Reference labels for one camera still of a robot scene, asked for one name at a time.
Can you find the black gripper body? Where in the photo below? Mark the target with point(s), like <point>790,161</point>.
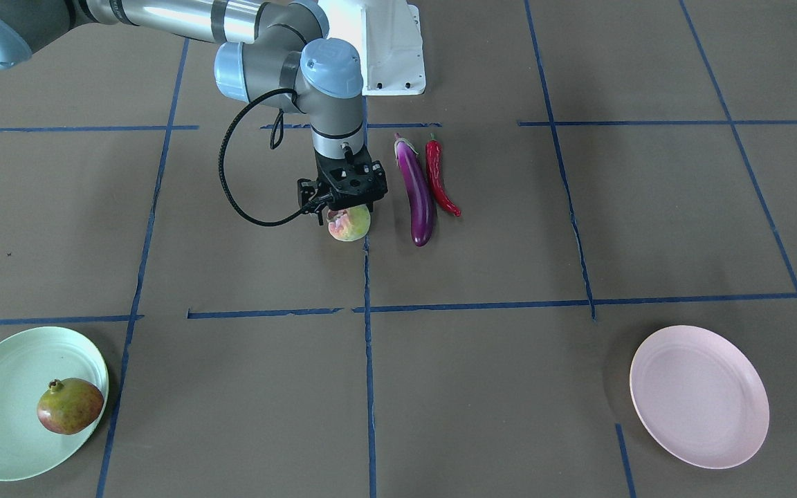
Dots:
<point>309,193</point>

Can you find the green pink guava fruit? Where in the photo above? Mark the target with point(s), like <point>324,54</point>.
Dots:
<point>349,224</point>

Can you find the purple eggplant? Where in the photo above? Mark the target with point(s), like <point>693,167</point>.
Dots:
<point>421,204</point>

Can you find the red chili pepper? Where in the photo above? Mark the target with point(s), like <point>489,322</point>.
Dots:
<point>433,162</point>

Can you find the red yellow pomegranate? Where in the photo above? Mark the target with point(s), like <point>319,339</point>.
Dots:
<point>69,406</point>

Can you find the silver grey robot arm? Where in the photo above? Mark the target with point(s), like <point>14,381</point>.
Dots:
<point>278,55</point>

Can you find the pink plate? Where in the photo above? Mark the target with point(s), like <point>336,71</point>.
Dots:
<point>699,397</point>

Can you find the green plate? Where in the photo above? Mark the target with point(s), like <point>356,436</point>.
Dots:
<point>29,360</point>

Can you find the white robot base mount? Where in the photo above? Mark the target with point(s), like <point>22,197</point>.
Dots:
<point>387,35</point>

